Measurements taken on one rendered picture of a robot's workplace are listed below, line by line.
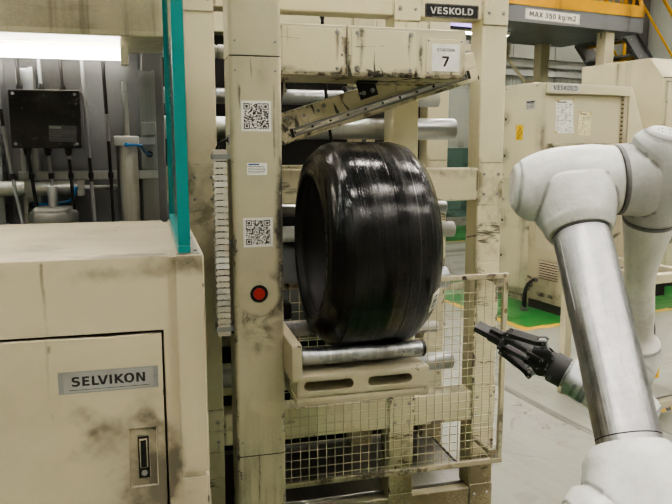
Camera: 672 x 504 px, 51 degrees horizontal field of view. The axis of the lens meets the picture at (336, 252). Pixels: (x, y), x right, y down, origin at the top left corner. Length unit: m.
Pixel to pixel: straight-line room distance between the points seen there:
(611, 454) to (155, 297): 0.73
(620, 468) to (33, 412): 0.88
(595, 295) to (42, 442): 0.91
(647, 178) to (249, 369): 1.07
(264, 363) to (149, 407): 0.73
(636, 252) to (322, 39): 1.09
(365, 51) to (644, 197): 1.04
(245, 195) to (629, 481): 1.10
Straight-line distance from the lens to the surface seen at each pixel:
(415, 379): 1.88
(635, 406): 1.18
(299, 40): 2.08
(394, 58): 2.15
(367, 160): 1.77
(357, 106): 2.25
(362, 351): 1.84
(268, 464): 1.97
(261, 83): 1.78
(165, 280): 1.13
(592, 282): 1.24
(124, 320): 1.14
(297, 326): 2.07
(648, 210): 1.40
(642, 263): 1.49
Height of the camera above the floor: 1.44
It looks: 9 degrees down
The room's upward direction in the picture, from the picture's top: straight up
